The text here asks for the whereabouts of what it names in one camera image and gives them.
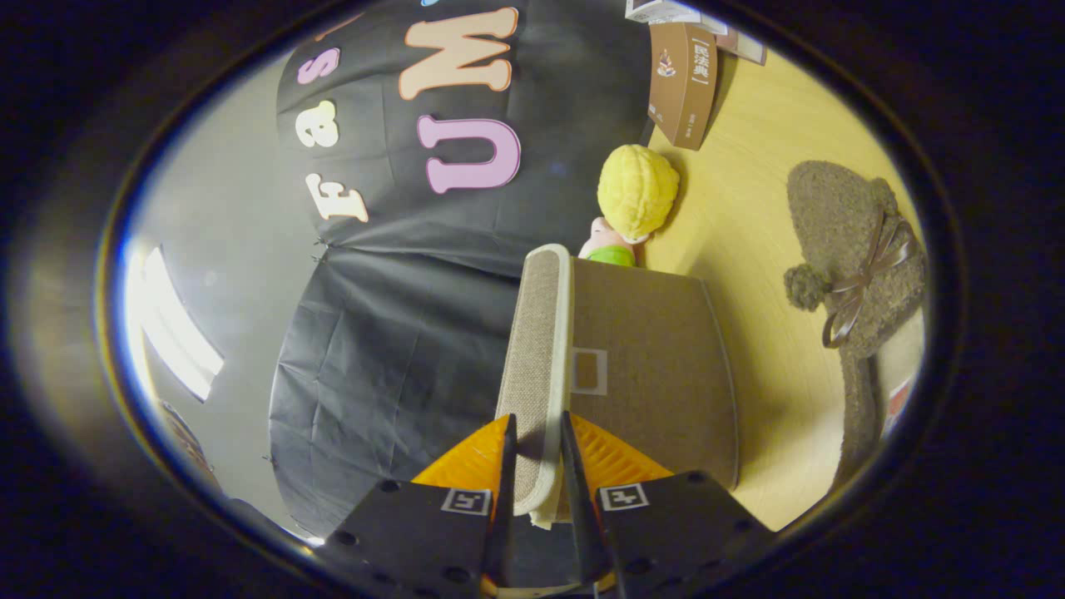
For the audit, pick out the ceiling light panel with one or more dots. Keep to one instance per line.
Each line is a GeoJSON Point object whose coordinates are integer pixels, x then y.
{"type": "Point", "coordinates": [179, 333]}

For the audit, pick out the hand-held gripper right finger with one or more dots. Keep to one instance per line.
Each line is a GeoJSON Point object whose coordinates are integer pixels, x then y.
{"type": "Point", "coordinates": [582, 499]}

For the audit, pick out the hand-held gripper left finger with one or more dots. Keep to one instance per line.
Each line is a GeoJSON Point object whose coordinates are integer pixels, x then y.
{"type": "Point", "coordinates": [505, 507]}

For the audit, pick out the brown fuzzy slipper shoe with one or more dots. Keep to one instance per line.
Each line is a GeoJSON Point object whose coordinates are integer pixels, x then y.
{"type": "Point", "coordinates": [840, 225]}

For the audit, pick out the yellow plush toy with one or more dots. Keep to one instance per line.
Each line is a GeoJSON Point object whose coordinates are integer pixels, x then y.
{"type": "Point", "coordinates": [636, 187]}

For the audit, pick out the beige fabric storage box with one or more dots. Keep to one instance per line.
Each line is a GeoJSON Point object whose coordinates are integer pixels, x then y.
{"type": "Point", "coordinates": [649, 366]}

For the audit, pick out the black backdrop cloth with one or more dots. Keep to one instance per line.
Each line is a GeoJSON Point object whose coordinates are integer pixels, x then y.
{"type": "Point", "coordinates": [374, 349]}

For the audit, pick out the pale pink book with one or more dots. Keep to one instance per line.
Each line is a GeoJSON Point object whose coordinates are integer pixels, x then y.
{"type": "Point", "coordinates": [740, 46]}

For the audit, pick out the brown book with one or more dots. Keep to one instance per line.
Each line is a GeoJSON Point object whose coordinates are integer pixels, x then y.
{"type": "Point", "coordinates": [682, 83]}

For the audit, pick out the pink and green plush toy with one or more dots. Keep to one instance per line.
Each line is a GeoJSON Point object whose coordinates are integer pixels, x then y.
{"type": "Point", "coordinates": [611, 249]}

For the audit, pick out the white book with dark cover photo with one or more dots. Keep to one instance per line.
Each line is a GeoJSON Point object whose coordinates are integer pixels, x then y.
{"type": "Point", "coordinates": [661, 10]}

